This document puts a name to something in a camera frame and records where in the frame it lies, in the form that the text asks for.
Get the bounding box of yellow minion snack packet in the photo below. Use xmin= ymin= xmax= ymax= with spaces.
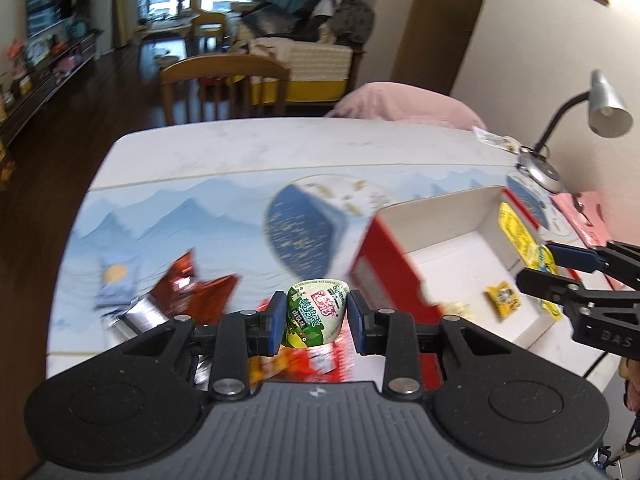
xmin=497 ymin=201 xmax=564 ymax=322

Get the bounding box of green white snack packet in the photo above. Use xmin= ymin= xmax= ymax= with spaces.
xmin=282 ymin=280 xmax=350 ymax=348

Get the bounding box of red white cardboard box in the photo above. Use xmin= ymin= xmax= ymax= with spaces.
xmin=348 ymin=184 xmax=561 ymax=376

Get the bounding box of pink notebook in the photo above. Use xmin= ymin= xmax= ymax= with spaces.
xmin=551 ymin=191 xmax=626 ymax=292

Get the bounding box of small yellow candy packet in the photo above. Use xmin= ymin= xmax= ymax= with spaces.
xmin=485 ymin=281 xmax=521 ymax=320

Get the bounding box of red foil snack bag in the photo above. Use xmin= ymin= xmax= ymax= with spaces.
xmin=149 ymin=249 xmax=240 ymax=325

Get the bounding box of blue mountain table mat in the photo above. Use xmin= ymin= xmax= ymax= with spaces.
xmin=46 ymin=164 xmax=582 ymax=356

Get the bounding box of silver black snack bar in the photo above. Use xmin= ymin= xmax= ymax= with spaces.
xmin=102 ymin=295 xmax=168 ymax=341

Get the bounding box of white paper packet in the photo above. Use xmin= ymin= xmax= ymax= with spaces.
xmin=473 ymin=127 xmax=522 ymax=154

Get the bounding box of silver desk lamp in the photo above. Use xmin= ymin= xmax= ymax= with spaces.
xmin=516 ymin=70 xmax=634 ymax=194

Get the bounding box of pink cushion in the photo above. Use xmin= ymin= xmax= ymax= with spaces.
xmin=326 ymin=81 xmax=486 ymax=131

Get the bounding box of wooden dining chair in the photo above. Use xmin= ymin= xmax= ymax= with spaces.
xmin=160 ymin=53 xmax=291 ymax=126

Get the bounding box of sofa with clothes pile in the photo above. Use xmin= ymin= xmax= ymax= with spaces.
xmin=230 ymin=0 xmax=375 ymax=104

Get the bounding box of wooden armchair by window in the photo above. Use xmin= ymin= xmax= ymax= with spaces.
xmin=191 ymin=0 xmax=227 ymax=52

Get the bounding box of dark tv console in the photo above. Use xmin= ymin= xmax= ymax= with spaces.
xmin=1 ymin=32 xmax=100 ymax=148

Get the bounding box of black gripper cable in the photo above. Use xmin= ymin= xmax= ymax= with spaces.
xmin=581 ymin=349 xmax=612 ymax=380

